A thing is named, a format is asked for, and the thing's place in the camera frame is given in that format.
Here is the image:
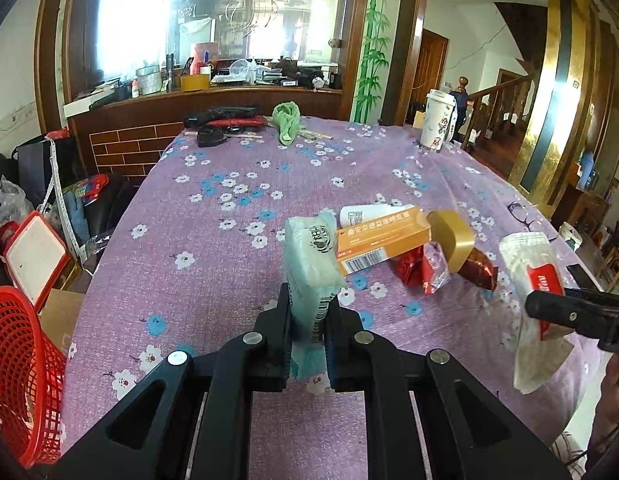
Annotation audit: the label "red white plastic wrapper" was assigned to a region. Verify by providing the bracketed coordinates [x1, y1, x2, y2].
[499, 232, 573, 394]

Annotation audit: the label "teal tissue pack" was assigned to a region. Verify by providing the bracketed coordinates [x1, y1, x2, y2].
[284, 212, 345, 379]

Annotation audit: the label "orange medicine box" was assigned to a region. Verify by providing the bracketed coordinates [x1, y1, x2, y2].
[337, 207, 431, 276]

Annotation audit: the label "pink red snack bag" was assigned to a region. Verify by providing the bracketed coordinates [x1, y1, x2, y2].
[395, 242, 451, 296]

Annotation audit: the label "dark red candy wrapper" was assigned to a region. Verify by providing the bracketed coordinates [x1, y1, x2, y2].
[458, 248, 498, 292]

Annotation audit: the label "person's right hand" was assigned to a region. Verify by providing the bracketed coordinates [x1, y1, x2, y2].
[589, 354, 619, 452]

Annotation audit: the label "eyeglasses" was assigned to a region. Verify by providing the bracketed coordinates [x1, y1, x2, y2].
[507, 200, 557, 242]

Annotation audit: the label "purple floral tablecloth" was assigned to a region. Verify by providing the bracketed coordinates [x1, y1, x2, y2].
[62, 119, 599, 456]

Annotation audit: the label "white red tube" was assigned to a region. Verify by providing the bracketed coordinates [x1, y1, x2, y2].
[339, 204, 413, 229]

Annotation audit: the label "red plastic basket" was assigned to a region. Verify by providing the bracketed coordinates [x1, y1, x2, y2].
[0, 286, 67, 468]

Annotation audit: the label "red framed white tray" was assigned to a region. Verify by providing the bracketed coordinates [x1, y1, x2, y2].
[4, 211, 71, 312]

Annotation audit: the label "black key fob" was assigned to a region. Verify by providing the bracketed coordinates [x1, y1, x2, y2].
[196, 125, 227, 148]

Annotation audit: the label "white floral paper cup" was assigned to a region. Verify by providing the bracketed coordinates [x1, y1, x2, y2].
[420, 89, 457, 151]

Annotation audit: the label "green cloth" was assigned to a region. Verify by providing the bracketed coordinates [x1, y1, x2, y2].
[268, 101, 302, 146]

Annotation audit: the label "black red folded umbrella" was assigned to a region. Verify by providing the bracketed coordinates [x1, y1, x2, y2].
[183, 106, 268, 129]

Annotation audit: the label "wooden counter ledge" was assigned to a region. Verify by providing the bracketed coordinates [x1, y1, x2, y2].
[69, 86, 341, 186]

